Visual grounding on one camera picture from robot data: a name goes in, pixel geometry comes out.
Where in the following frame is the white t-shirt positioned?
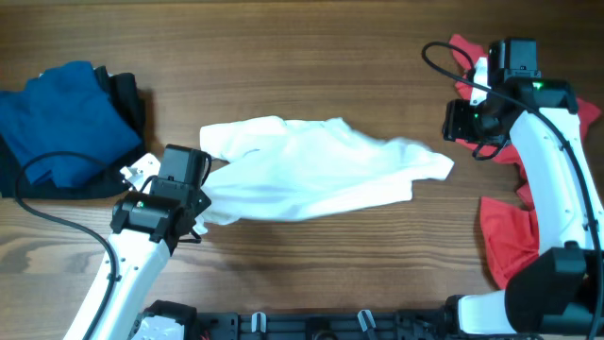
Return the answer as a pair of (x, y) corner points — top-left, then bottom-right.
(193, 116), (454, 234)

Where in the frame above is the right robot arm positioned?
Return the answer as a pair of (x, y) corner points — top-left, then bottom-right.
(443, 38), (603, 339)

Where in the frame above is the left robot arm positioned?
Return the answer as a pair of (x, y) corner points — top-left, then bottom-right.
(65, 144), (211, 339)

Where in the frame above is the black folded garment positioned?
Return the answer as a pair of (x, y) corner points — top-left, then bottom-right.
(1, 66), (146, 200)

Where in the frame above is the blue folded shirt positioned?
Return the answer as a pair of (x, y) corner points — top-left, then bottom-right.
(1, 61), (143, 188)

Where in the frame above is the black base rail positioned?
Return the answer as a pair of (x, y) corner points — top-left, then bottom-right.
(128, 300), (461, 340)

